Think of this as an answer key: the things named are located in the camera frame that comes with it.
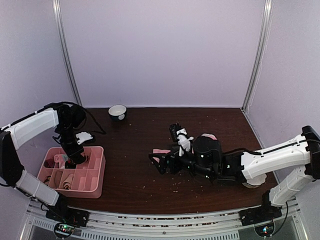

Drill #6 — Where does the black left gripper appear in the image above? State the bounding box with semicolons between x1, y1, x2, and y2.
56;122;84;161

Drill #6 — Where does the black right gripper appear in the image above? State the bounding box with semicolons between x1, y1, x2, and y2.
149;144;215;181

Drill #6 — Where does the pink sock with teal patches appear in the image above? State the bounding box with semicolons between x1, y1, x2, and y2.
152;133;219;157

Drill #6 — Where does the brown beige argyle sock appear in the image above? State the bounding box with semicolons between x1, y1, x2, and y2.
64;160;77;169

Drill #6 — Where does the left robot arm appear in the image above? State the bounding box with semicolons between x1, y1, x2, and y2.
0;102;93;222

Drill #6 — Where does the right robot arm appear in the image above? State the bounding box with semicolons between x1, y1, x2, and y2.
148;123;320;221

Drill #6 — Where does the pink plastic organizer tray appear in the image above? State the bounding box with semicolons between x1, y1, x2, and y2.
37;146;106;199

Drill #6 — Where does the dark blue white bowl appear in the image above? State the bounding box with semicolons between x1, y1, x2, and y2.
108;104;127;122

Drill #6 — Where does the white paper-lined bowl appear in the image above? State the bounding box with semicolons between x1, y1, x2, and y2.
242;173;267;189

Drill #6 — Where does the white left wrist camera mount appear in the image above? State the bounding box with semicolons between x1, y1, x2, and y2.
75;131;95;145

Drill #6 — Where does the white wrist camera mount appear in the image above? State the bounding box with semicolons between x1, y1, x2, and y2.
176;128;194;157
75;131;95;145

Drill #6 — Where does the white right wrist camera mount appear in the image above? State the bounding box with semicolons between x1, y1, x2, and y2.
176;128;194;157

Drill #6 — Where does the aluminium front rail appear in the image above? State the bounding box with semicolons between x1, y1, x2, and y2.
19;196;310;240

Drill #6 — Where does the grey aluminium frame post left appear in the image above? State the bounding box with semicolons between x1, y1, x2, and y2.
52;0;83;106

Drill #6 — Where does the grey aluminium frame post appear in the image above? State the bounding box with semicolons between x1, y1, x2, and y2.
241;0;273;121
52;0;83;106

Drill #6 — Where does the grey aluminium frame post right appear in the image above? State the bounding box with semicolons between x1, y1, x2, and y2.
241;0;273;121

